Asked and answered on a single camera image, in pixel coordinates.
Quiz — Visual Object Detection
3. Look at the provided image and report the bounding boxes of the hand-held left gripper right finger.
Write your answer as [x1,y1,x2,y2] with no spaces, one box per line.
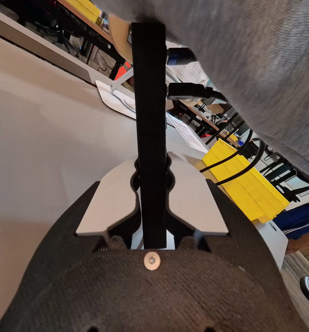
[166,152,229,236]

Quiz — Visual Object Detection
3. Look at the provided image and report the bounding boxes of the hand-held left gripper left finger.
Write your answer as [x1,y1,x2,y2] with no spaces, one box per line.
[76,156,142,236]

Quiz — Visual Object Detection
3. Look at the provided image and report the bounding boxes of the yellow plastic bin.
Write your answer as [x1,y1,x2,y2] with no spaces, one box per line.
[202,139,290,224]
[66,0,100,22]

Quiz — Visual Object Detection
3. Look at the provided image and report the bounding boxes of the black USB hub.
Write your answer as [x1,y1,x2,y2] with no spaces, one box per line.
[131,22,168,251]

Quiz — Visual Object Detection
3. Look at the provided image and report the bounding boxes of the thin black cable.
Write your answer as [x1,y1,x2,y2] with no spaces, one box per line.
[167,82,266,186]

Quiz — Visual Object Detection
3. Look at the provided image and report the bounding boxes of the black braided cable blue plugs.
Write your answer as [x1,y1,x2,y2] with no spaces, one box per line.
[166,48,253,173]

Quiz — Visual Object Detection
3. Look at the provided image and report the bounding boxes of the person's right forearm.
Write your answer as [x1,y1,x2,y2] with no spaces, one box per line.
[92,0,309,186]

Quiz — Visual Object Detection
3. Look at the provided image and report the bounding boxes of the grey desk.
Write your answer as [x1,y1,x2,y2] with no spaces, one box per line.
[0,5,289,332]

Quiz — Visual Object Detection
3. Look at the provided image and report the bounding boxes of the white paper sheet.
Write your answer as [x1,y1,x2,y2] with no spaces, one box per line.
[166,114,209,153]

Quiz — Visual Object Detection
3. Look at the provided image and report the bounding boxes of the wooden table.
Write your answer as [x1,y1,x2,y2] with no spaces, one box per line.
[57,0,111,44]
[170,101,238,146]

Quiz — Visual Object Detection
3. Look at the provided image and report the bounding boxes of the blue cloth white stripes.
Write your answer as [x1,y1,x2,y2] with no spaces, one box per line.
[272,201,309,240]

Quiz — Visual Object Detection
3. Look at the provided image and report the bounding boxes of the orange safety cone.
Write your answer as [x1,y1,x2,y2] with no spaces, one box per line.
[114,61,133,81]

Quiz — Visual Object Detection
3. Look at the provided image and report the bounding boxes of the instruction sheet on white stand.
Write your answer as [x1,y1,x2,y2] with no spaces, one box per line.
[109,16,133,63]

